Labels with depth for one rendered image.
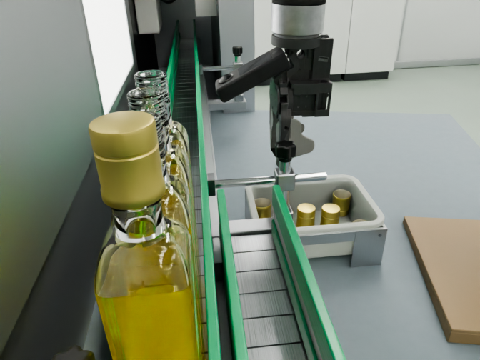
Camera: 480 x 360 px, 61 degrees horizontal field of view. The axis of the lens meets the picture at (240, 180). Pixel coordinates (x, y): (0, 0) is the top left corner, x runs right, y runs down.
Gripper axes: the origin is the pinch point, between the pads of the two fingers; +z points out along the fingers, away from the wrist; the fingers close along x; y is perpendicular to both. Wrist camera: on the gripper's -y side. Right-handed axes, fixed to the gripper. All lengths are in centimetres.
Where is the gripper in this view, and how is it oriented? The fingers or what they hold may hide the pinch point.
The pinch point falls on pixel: (276, 158)
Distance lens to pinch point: 69.0
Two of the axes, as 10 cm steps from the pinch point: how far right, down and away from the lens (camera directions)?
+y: 9.9, -0.5, 0.9
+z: 0.0, 8.6, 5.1
